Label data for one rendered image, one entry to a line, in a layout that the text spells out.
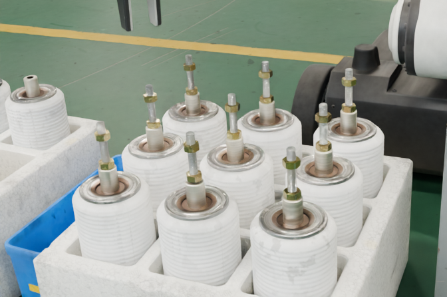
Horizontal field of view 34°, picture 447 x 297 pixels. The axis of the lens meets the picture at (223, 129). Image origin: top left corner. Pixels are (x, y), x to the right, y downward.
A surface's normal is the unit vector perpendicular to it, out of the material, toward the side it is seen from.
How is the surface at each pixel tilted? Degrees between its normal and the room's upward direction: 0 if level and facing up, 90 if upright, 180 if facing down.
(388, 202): 0
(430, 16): 57
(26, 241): 88
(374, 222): 0
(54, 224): 88
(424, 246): 0
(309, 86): 31
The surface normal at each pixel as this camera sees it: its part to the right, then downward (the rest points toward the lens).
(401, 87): -0.07, -0.90
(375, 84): -0.35, -0.34
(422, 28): -0.42, 0.04
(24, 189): 0.89, 0.14
